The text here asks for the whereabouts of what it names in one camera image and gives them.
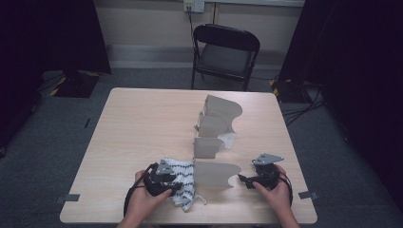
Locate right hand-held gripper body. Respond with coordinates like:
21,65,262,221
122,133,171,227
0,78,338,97
251,153,285,191

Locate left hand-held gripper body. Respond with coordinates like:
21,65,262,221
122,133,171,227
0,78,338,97
144,159,175,198

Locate white black patterned cloth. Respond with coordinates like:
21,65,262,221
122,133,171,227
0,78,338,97
160,157,207,213

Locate grey expandable divider rack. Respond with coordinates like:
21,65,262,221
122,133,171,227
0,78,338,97
192,94,244,188

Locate person's left hand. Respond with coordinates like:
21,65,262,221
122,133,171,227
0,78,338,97
126,170,172,221

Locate person's right hand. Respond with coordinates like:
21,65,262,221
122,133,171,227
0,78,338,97
252,164,294,219

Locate plain white cloth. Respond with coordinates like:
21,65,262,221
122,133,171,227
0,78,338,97
218,132,238,150

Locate grey tape strip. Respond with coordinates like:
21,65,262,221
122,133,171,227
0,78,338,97
297,190,319,200
54,193,81,204

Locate black stand base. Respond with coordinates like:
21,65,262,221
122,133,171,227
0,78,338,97
50,69,102,99
269,77,305,104

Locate black folding chair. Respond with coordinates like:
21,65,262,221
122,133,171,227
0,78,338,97
190,23,261,92

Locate black curtain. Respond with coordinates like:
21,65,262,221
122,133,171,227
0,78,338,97
0,0,112,150
278,0,403,203

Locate black floor cables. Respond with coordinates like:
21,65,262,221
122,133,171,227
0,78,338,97
281,80,326,126

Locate black wall cable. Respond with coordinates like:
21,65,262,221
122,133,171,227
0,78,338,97
187,6,196,44

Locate white wall socket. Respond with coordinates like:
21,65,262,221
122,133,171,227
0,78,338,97
183,0,206,13

